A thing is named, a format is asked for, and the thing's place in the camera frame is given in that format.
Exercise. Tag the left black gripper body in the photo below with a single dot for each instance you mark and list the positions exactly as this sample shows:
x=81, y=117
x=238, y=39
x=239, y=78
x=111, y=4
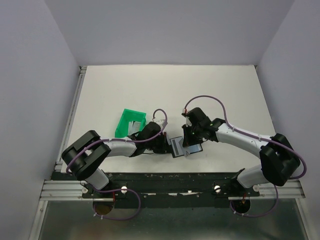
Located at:
x=158, y=145

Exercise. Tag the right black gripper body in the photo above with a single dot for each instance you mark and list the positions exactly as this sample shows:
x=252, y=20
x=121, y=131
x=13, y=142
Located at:
x=193, y=135

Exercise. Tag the translucent blue credit card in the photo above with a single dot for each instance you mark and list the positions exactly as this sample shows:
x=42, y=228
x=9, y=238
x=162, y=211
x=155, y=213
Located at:
x=192, y=149

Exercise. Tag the white credit card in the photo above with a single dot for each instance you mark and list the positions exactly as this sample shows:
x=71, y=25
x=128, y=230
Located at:
x=177, y=147

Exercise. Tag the black leather card holder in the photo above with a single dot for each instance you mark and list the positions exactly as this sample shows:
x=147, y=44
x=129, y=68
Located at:
x=178, y=150

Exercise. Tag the green plastic bin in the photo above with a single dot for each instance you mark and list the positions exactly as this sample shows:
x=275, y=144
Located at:
x=129, y=115

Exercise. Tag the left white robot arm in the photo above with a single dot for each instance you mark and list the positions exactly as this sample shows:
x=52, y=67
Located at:
x=84, y=157

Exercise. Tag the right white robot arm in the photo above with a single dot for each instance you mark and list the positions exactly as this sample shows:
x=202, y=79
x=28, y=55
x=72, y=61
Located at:
x=277, y=159

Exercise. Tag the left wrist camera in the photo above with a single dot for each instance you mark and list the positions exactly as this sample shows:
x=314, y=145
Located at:
x=161, y=122

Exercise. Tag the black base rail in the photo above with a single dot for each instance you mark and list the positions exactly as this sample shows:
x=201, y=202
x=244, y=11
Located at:
x=170, y=190

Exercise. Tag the aluminium frame rail left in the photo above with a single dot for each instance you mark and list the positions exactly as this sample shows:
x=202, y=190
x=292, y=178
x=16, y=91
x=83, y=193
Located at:
x=70, y=119

